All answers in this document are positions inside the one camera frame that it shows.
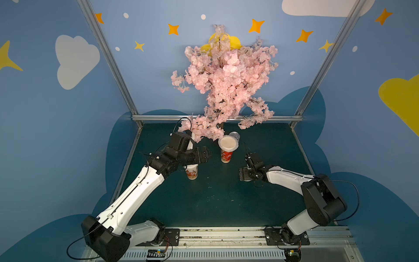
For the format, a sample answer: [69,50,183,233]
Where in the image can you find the red paper cup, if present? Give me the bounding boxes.
[221,150,233,163]
[185,164,199,180]

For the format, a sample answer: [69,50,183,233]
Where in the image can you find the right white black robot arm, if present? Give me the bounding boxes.
[239,152,361,238]

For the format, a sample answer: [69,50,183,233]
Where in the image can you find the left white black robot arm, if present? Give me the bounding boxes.
[81,131,212,262]

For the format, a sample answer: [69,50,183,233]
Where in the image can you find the pink cherry blossom tree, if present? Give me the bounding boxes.
[171,25,278,142]

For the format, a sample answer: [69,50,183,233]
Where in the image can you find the right circuit board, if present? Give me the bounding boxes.
[284,249,302,262]

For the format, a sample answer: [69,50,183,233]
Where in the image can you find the circuit board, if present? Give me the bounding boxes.
[145,249,167,261]
[284,249,302,262]

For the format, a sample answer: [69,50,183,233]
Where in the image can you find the left circuit board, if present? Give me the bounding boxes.
[145,249,167,261]

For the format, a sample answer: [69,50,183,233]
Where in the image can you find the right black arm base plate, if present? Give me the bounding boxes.
[264,227,310,246]

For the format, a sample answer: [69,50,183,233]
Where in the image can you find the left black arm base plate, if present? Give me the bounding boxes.
[137,228,180,247]

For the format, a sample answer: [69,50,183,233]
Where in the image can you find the aluminium front rail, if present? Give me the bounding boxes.
[119,226,364,262]

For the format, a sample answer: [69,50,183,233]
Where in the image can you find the aluminium frame bars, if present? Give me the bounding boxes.
[76,0,367,129]

